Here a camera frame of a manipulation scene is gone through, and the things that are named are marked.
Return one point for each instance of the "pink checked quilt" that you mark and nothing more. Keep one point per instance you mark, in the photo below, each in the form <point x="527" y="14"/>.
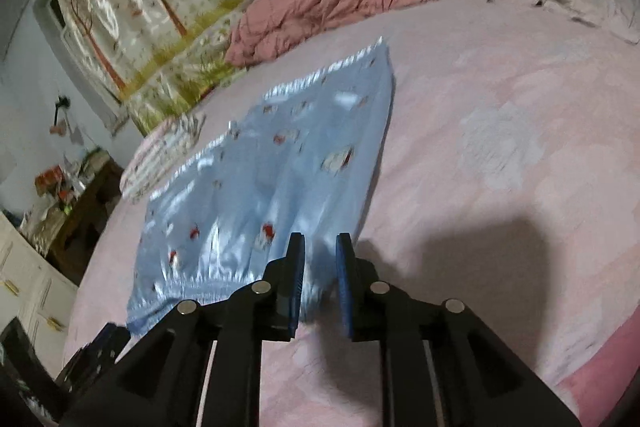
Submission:
<point x="310" y="7"/>

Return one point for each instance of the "cream folded garment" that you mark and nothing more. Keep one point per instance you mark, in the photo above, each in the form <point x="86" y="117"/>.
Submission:
<point x="145" y="179"/>

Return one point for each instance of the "dark wooden cabinet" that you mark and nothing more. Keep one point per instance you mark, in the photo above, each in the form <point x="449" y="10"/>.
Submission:
<point x="85" y="227"/>

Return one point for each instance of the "white cabinet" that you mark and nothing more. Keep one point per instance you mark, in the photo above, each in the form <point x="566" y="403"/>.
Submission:
<point x="30" y="287"/>

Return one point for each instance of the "wall lamp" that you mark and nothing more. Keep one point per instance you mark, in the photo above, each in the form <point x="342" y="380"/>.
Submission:
<point x="61" y="112"/>

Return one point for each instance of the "light blue satin pants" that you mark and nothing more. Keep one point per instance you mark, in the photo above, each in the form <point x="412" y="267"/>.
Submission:
<point x="280" y="157"/>

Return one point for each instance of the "tree print curtain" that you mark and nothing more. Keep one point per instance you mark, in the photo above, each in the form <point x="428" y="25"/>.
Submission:
<point x="150" y="7"/>

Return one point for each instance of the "bed with pink sheet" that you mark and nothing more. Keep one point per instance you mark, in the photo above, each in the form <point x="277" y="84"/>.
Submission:
<point x="500" y="132"/>

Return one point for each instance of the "red box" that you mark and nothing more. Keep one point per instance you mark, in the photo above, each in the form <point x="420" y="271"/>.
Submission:
<point x="49" y="182"/>

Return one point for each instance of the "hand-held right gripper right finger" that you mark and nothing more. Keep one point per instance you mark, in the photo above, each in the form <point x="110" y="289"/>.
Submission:
<point x="344" y="287"/>

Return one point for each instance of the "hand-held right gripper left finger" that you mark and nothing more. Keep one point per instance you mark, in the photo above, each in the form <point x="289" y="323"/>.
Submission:
<point x="295" y="279"/>

